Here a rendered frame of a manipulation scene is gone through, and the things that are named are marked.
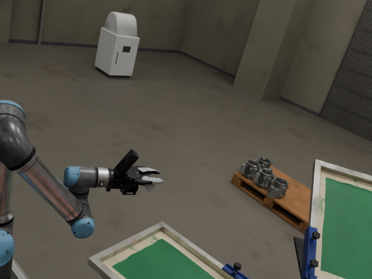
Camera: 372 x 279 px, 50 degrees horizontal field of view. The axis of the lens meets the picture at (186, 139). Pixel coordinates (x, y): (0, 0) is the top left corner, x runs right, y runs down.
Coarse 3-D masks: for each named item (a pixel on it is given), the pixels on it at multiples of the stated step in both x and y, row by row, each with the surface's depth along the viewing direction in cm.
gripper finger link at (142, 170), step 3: (138, 168) 154; (141, 168) 155; (144, 168) 156; (147, 168) 156; (150, 168) 157; (141, 171) 153; (144, 171) 154; (147, 171) 155; (150, 171) 155; (153, 171) 156; (156, 171) 157; (141, 174) 154; (144, 174) 157; (147, 174) 157; (150, 174) 158
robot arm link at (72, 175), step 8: (72, 168) 140; (80, 168) 141; (88, 168) 143; (96, 168) 144; (64, 176) 142; (72, 176) 139; (80, 176) 140; (88, 176) 141; (96, 176) 142; (64, 184) 141; (72, 184) 140; (80, 184) 141; (88, 184) 142; (96, 184) 143; (80, 192) 142
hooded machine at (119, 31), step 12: (108, 24) 828; (120, 24) 812; (132, 24) 832; (108, 36) 825; (120, 36) 810; (132, 36) 836; (108, 48) 829; (120, 48) 823; (132, 48) 843; (96, 60) 866; (108, 60) 833; (120, 60) 836; (132, 60) 858; (108, 72) 837; (120, 72) 850; (132, 72) 874
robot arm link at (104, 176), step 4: (100, 168) 145; (104, 168) 146; (100, 172) 144; (104, 172) 144; (108, 172) 145; (100, 176) 143; (104, 176) 144; (108, 176) 144; (100, 180) 143; (104, 180) 144; (108, 180) 145; (100, 184) 143; (104, 184) 144
